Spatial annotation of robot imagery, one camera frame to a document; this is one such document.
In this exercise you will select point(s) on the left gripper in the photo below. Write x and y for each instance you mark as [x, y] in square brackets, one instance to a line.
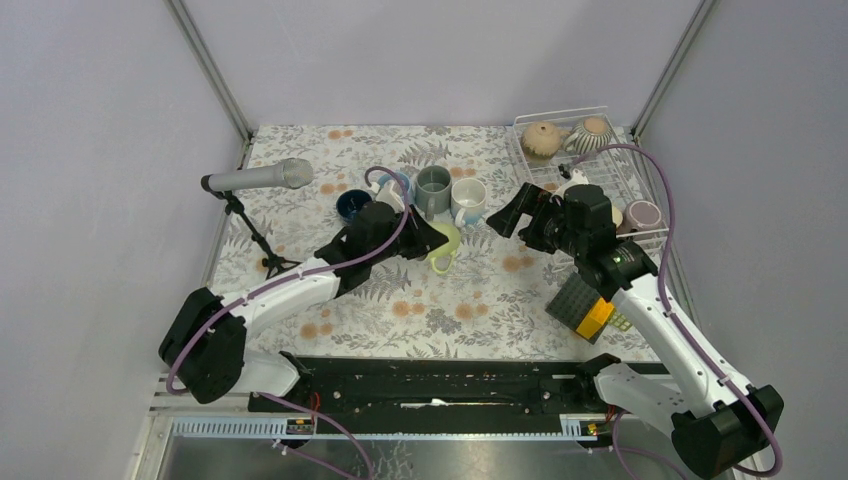
[424, 236]

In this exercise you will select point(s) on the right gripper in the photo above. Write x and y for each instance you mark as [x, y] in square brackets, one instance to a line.
[531, 200]

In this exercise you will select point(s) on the light green cup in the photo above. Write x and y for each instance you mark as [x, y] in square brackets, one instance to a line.
[442, 258]

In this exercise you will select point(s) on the grey-green cup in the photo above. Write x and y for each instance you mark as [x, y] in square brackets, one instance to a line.
[433, 186]

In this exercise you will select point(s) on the light blue cup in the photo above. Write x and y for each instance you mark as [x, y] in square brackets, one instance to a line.
[400, 178]

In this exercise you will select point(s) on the white and blue cup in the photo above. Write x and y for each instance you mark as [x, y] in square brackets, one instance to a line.
[468, 202]

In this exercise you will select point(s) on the dark blue cup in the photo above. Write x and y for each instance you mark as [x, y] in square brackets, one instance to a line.
[350, 203]

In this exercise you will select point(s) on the mauve cup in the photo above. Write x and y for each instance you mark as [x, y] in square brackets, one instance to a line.
[641, 216]

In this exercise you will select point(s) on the black tripod mic stand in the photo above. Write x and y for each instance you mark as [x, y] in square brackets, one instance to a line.
[272, 262]

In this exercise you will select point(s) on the cream cup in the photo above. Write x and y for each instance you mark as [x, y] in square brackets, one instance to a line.
[617, 217]

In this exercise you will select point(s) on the silver microphone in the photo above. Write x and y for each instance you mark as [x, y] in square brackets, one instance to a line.
[290, 173]

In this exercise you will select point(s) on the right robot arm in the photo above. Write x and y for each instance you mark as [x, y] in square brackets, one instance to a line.
[715, 417]

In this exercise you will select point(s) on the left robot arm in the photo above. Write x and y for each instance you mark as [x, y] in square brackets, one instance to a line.
[206, 349]

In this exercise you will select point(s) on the beige ribbed cup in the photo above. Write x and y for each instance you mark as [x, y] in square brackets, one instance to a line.
[540, 141]

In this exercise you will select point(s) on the striped grey cup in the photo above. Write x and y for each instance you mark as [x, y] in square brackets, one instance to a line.
[588, 135]

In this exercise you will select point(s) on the floral table mat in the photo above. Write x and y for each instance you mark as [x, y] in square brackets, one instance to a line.
[489, 302]

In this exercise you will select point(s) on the dark grey building plate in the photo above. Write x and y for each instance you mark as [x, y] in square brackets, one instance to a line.
[573, 302]

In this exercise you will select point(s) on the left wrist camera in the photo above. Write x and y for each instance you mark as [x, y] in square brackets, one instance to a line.
[391, 193]

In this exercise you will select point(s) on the white wire dish rack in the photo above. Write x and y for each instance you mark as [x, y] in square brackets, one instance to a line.
[614, 170]

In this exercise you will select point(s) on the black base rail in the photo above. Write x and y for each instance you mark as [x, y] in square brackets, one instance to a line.
[442, 392]

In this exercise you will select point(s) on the white cable duct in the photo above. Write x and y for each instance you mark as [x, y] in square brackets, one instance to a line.
[297, 428]

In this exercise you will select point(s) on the right aluminium frame post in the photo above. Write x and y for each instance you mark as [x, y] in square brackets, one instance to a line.
[695, 25]

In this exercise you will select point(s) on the aluminium frame post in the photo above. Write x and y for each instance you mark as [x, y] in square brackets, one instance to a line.
[208, 66]
[695, 25]

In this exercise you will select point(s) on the left aluminium frame post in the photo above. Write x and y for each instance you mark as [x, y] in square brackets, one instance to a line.
[208, 66]

